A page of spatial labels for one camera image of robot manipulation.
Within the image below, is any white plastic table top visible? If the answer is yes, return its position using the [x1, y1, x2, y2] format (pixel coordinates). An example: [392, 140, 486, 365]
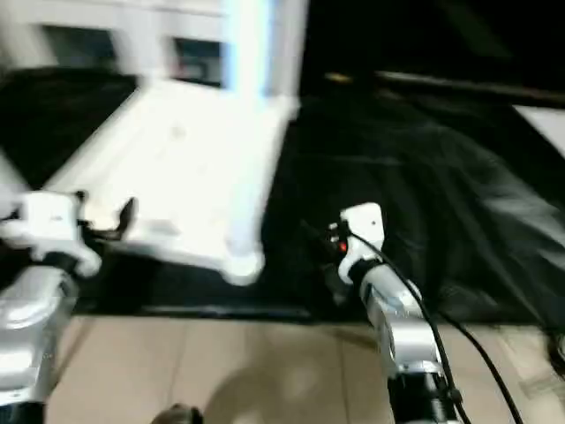
[41, 78, 302, 287]

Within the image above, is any white plastic table leg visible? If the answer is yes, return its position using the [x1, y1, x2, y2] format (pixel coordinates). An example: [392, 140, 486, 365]
[264, 0, 311, 119]
[222, 0, 278, 287]
[0, 145, 28, 222]

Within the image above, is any black work mat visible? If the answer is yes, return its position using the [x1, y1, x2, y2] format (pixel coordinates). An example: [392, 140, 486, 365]
[0, 64, 565, 329]

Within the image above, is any white glass door cabinet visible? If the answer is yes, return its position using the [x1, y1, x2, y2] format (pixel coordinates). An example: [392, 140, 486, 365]
[0, 0, 311, 92]

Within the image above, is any dark shoe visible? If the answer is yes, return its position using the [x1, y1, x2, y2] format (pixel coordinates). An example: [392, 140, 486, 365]
[151, 403, 205, 424]

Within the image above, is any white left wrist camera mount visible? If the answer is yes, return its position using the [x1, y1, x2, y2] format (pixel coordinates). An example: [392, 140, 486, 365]
[0, 191, 103, 278]

